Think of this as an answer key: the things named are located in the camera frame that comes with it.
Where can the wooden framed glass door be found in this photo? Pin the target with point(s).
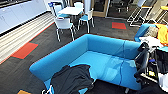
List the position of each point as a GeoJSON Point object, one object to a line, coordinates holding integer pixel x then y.
{"type": "Point", "coordinates": [100, 6]}

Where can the white chair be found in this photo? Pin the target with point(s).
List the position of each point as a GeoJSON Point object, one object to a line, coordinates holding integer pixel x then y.
{"type": "Point", "coordinates": [64, 24]}
{"type": "Point", "coordinates": [78, 4]}
{"type": "Point", "coordinates": [87, 16]}
{"type": "Point", "coordinates": [57, 8]}

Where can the yellow garment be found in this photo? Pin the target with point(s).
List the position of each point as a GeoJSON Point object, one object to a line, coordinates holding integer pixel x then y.
{"type": "Point", "coordinates": [163, 33]}

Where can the black t-shirt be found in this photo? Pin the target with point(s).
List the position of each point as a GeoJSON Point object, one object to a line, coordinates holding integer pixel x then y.
{"type": "Point", "coordinates": [71, 80]}

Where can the white cloth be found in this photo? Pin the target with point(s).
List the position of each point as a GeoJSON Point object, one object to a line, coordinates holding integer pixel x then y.
{"type": "Point", "coordinates": [150, 41]}

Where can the grey cushion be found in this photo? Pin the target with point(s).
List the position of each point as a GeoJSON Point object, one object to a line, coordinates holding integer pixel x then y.
{"type": "Point", "coordinates": [151, 31]}

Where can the long blue sofa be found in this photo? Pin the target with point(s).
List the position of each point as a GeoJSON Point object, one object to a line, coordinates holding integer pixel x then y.
{"type": "Point", "coordinates": [100, 60]}

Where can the small blue sofa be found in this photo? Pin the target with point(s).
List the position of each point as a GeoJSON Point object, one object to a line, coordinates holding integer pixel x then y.
{"type": "Point", "coordinates": [143, 30]}

